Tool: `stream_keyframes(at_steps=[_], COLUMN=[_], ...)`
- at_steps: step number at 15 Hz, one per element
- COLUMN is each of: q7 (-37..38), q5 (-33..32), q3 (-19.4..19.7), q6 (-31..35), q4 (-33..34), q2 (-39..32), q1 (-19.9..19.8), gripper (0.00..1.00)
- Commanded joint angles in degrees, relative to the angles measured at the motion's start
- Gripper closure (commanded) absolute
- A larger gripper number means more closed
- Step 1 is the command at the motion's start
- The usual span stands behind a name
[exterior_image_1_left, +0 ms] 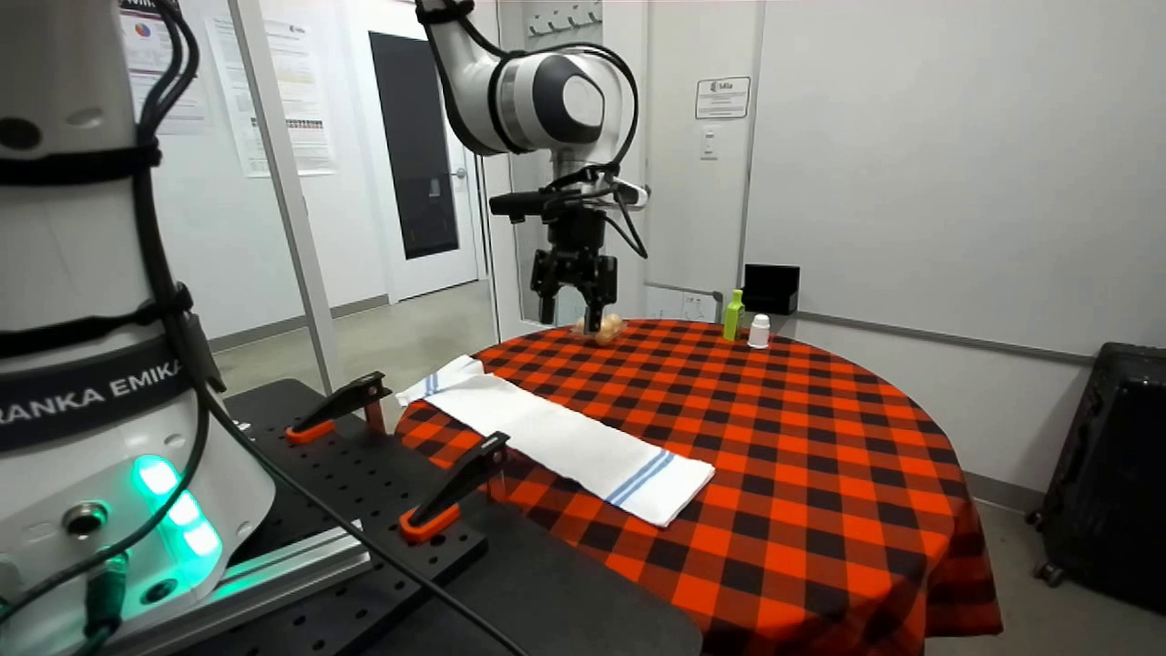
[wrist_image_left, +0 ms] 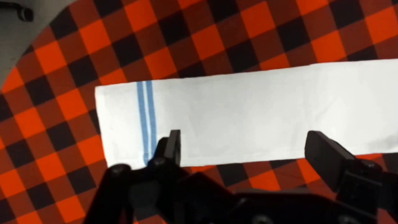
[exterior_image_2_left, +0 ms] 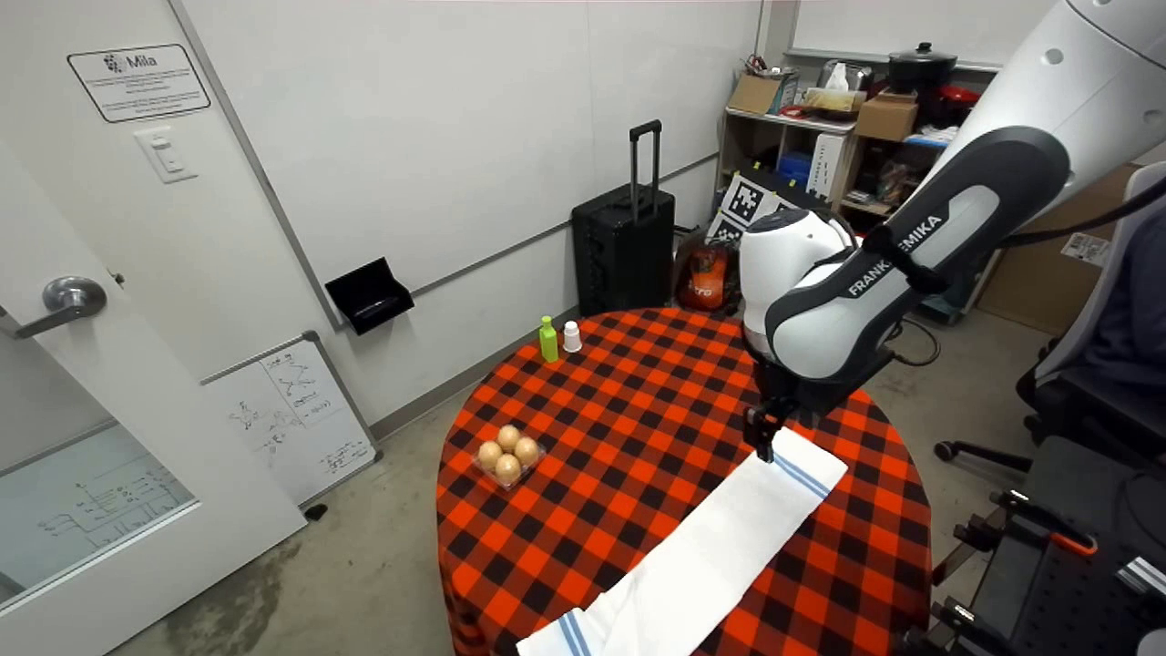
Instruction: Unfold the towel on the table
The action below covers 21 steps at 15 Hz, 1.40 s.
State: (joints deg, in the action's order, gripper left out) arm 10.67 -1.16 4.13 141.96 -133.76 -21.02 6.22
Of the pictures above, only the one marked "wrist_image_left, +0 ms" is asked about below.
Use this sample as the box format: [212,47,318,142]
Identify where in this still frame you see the round red plaid table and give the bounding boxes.
[0,0,398,224]

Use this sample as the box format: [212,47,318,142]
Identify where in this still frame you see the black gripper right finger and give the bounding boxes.
[305,129,398,217]

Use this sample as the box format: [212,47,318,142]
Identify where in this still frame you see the white towel with blue stripes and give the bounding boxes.
[93,57,398,169]

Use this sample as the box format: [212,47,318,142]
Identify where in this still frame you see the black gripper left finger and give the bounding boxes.
[84,128,196,224]

